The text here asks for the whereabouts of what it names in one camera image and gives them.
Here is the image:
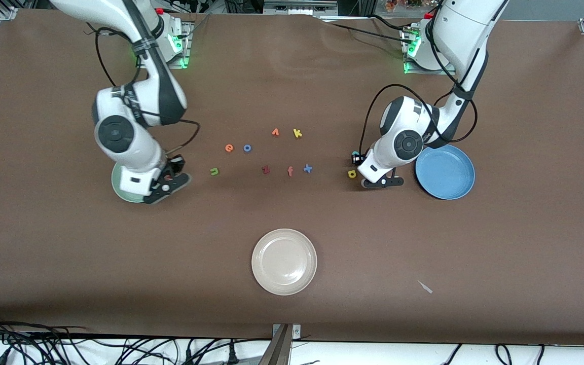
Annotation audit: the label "grey aluminium bar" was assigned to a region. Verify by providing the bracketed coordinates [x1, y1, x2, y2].
[258, 324, 293, 365]

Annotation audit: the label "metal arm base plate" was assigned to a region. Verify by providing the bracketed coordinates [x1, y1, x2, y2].
[168, 20, 194, 69]
[404, 28, 457, 76]

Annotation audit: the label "grey equipment box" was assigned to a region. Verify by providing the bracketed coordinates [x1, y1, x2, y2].
[263, 0, 338, 16]

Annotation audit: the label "colourful objects in box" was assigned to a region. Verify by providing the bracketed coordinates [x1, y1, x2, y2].
[384, 0, 424, 12]

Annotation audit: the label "black cable bundle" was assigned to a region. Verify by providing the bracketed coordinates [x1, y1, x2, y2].
[0, 312, 272, 365]

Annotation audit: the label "metal table clamp bracket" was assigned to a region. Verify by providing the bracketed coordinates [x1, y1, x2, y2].
[272, 323, 302, 339]

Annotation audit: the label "beige plate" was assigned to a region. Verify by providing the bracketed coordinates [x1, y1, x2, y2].
[251, 229, 318, 296]

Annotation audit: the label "black cable on table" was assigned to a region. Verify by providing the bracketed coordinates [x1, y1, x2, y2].
[317, 14, 414, 44]

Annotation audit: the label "green plate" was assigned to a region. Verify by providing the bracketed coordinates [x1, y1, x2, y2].
[111, 161, 157, 204]

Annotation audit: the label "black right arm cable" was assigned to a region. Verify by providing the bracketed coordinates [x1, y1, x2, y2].
[87, 23, 201, 159]

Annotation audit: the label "blue plate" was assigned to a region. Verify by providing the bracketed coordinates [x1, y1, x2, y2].
[415, 144, 476, 200]

